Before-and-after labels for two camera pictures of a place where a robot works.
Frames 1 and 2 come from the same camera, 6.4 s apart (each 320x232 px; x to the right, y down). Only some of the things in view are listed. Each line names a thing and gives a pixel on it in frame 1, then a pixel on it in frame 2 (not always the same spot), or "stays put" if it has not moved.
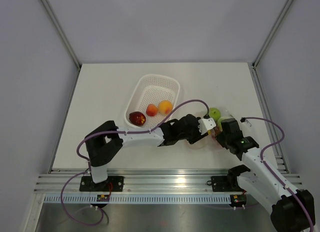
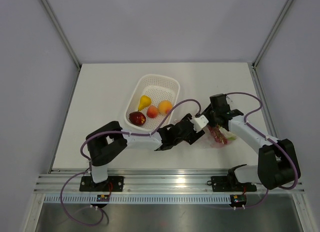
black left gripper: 198,136 stays put
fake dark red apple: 137,118 stays put
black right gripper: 219,139 → 206,113
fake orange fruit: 165,107 stays put
